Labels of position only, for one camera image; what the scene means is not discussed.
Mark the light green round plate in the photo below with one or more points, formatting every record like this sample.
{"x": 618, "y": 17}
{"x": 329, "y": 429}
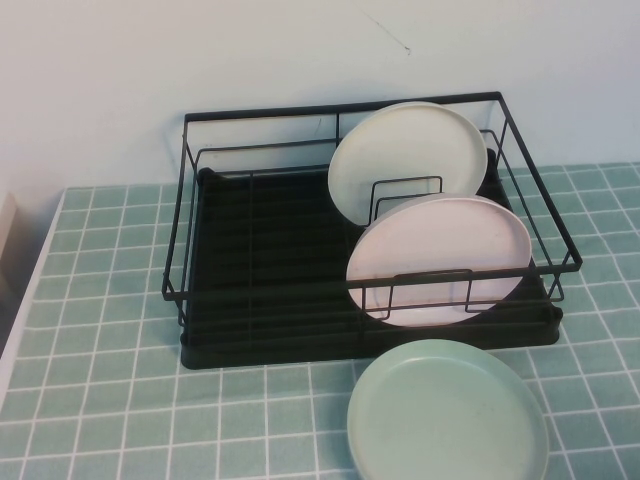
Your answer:
{"x": 445, "y": 415}

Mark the green tile-pattern tablecloth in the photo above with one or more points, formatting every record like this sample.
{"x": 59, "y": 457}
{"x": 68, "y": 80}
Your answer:
{"x": 125, "y": 400}

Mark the beige board beside table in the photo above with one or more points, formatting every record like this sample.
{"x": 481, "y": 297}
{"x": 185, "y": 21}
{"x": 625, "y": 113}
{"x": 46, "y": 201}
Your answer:
{"x": 7, "y": 235}

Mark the black plastic drip tray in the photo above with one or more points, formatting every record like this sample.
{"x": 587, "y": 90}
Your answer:
{"x": 280, "y": 240}

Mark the pink round plate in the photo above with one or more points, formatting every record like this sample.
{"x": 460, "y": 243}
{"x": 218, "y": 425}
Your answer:
{"x": 440, "y": 250}

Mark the cream round plate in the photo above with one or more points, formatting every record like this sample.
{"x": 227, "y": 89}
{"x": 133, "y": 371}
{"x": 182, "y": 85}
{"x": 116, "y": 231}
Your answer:
{"x": 400, "y": 150}

